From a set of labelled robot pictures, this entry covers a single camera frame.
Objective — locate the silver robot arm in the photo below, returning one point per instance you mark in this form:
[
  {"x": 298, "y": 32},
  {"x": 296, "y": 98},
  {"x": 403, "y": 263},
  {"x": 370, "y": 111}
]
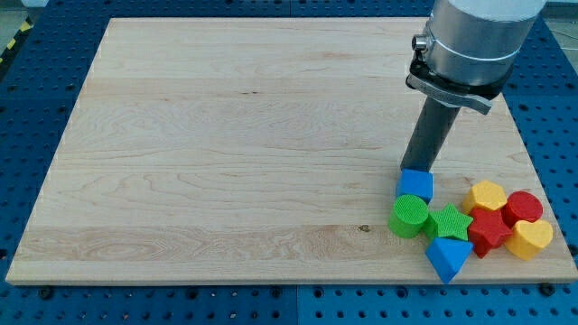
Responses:
[{"x": 466, "y": 51}]

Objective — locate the red cylinder block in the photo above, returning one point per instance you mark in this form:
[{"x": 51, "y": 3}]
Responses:
[{"x": 522, "y": 205}]

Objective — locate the green cylinder block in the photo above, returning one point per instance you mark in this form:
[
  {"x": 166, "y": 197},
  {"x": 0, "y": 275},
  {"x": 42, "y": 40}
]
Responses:
[{"x": 408, "y": 216}]

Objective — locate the blue triangle block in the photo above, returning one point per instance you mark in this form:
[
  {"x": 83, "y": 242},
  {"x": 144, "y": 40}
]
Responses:
[{"x": 448, "y": 256}]

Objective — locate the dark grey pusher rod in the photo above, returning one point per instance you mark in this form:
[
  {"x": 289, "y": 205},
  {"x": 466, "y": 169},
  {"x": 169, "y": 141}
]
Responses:
[{"x": 432, "y": 127}]

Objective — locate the light wooden board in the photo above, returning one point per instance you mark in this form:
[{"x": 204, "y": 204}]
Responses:
[{"x": 232, "y": 151}]

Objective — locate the blue cube block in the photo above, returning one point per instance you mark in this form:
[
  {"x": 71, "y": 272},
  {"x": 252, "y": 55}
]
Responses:
[{"x": 418, "y": 183}]

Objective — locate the green star block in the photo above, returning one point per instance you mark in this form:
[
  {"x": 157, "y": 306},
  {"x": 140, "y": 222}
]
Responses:
[{"x": 448, "y": 222}]

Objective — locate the yellow hexagon block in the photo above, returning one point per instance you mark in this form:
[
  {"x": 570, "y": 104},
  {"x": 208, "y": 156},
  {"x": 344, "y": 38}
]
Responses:
[{"x": 485, "y": 195}]

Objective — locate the yellow heart block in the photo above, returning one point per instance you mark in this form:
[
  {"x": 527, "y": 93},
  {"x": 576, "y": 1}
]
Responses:
[{"x": 528, "y": 239}]

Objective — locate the red star block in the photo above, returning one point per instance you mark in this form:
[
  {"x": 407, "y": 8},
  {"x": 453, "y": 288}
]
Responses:
[{"x": 487, "y": 231}]

